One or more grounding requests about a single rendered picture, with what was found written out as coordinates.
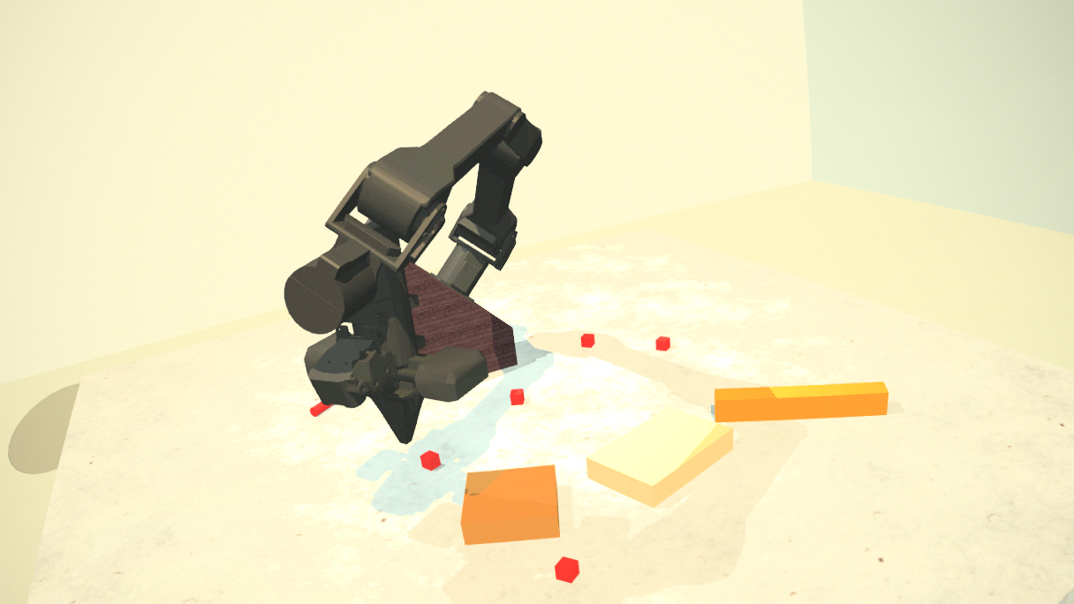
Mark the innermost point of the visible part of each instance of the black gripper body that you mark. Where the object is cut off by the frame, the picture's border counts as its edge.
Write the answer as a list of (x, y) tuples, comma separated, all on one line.
[(445, 376)]

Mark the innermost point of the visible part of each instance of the red cylinder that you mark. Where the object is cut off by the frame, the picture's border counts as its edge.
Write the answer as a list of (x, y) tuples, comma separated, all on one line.
[(319, 408)]

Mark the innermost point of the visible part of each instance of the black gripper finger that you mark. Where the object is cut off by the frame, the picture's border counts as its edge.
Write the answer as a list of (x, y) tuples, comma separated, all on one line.
[(385, 407), (406, 407)]

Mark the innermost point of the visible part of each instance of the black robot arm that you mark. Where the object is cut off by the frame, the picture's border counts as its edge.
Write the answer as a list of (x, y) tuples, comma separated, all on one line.
[(404, 195)]

